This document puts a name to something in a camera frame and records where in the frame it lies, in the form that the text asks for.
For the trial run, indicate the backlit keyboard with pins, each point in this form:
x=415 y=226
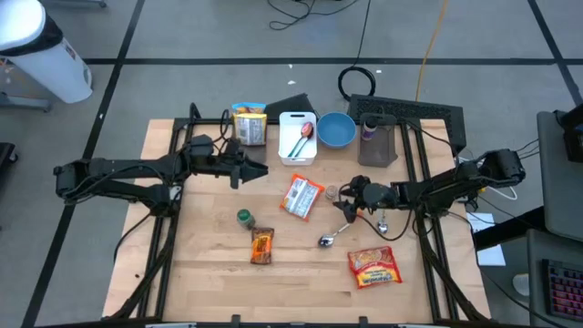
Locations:
x=565 y=291

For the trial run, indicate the grey desk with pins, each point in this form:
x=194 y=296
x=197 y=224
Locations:
x=561 y=196

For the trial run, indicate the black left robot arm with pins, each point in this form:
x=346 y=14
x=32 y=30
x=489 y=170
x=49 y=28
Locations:
x=127 y=166

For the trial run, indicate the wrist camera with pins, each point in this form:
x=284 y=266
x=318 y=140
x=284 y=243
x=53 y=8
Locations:
x=201 y=146
x=359 y=183

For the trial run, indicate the metal floor stand base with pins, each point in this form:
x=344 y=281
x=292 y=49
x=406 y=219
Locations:
x=27 y=104

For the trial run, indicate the orange taco mix pouch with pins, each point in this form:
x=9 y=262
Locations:
x=262 y=246

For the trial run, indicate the black triangular panel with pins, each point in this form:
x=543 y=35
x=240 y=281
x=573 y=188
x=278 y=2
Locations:
x=291 y=104

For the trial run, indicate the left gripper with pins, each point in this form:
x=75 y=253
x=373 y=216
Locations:
x=230 y=159

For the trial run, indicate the black caster wheel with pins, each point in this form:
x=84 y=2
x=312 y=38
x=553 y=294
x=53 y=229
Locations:
x=7 y=154

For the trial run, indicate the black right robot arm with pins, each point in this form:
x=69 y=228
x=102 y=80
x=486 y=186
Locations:
x=455 y=187

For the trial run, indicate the small brown-lidded spice jar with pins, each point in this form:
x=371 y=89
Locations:
x=330 y=192

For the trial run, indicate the orange ramen packet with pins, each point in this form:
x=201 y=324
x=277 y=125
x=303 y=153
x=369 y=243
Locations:
x=300 y=197

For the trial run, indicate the white paper sheet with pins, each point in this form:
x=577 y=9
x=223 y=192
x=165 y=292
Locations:
x=492 y=256

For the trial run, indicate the white plastic bin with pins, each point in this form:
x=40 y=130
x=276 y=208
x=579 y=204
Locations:
x=287 y=150

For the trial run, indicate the grey plastic bin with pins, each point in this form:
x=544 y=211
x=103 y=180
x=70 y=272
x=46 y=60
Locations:
x=380 y=150
x=257 y=151

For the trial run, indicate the white trash can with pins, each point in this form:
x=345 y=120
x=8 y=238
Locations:
x=48 y=68

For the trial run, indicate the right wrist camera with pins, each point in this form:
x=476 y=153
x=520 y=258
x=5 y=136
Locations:
x=359 y=183

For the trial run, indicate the black perforated panel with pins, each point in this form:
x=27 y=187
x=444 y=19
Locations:
x=410 y=109

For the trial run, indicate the white round device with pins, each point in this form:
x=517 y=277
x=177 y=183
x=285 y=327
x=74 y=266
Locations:
x=521 y=284

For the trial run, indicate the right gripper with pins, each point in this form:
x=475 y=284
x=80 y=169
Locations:
x=353 y=200

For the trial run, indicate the blue bowl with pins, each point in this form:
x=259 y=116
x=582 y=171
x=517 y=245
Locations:
x=336 y=130

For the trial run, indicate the black desk beam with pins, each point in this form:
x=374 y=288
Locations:
x=505 y=230

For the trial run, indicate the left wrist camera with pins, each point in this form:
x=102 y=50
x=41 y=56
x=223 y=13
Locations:
x=201 y=146

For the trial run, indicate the green-lidded glass jar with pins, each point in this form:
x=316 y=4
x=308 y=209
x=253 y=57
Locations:
x=246 y=219

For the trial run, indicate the red ramen packet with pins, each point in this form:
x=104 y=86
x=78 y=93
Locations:
x=374 y=268

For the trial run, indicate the plain silver spoon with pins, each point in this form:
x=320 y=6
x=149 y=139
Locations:
x=382 y=227

